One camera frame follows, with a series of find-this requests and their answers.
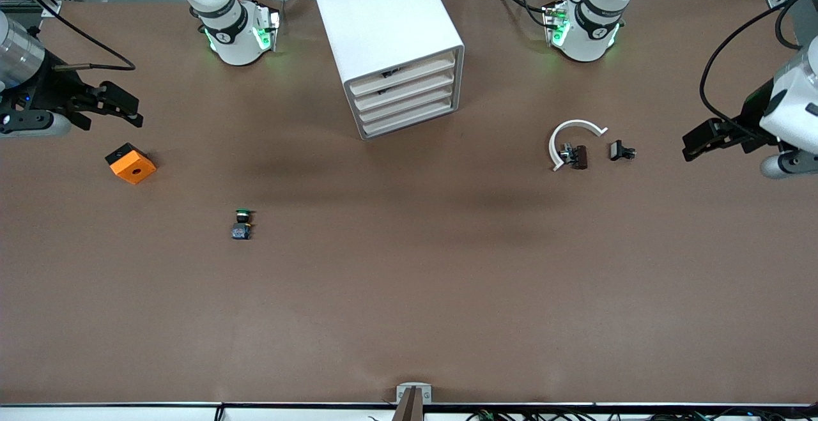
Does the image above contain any white curved plastic piece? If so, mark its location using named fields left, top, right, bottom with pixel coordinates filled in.
left=548, top=119, right=608, bottom=172

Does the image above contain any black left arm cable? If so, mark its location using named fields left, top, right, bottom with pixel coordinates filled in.
left=699, top=0, right=809, bottom=137

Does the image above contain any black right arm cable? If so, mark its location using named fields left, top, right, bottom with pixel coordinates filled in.
left=24, top=0, right=137, bottom=72

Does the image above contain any black cable bundle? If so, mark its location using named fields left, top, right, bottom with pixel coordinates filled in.
left=467, top=408, right=818, bottom=421

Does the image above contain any grey metal table bracket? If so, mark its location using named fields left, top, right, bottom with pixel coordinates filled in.
left=396, top=383, right=433, bottom=421

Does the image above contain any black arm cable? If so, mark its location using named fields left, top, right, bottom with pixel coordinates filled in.
left=699, top=0, right=809, bottom=137
left=24, top=0, right=137, bottom=72

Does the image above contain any white plastic drawer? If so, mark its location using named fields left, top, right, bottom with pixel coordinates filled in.
left=351, top=66, right=458, bottom=116
left=358, top=96, right=459, bottom=140
left=350, top=52, right=458, bottom=101
left=355, top=81, right=459, bottom=129

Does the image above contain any black looped cable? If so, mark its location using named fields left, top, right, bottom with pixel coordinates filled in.
left=775, top=0, right=807, bottom=49

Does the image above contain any orange box with black base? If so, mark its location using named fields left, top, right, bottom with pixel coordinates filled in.
left=105, top=142, right=158, bottom=186

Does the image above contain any brown small electrical component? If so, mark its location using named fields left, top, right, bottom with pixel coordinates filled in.
left=560, top=144, right=589, bottom=171

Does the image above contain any white table edge rail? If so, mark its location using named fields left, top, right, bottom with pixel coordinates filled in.
left=0, top=402, right=818, bottom=421

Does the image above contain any white drawer cabinet housing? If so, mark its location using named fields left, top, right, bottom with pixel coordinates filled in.
left=309, top=0, right=466, bottom=141

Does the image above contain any green push button switch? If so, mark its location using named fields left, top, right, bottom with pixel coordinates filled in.
left=231, top=209, right=254, bottom=241

